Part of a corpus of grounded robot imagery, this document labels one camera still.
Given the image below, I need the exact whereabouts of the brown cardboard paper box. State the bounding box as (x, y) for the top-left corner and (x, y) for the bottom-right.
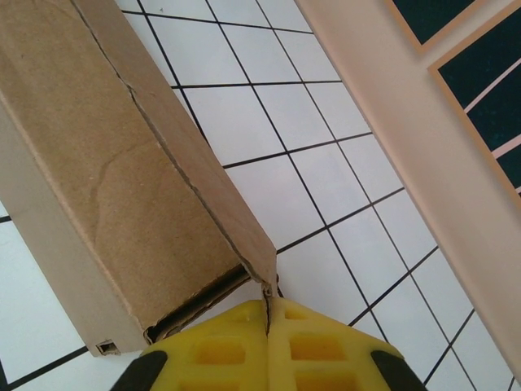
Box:
(0, 0), (278, 358)

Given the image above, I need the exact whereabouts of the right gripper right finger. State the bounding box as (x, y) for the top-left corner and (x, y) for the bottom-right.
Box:
(267, 297), (427, 391)

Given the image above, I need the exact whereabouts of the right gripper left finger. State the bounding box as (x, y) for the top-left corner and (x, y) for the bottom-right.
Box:
(112, 300), (271, 391)

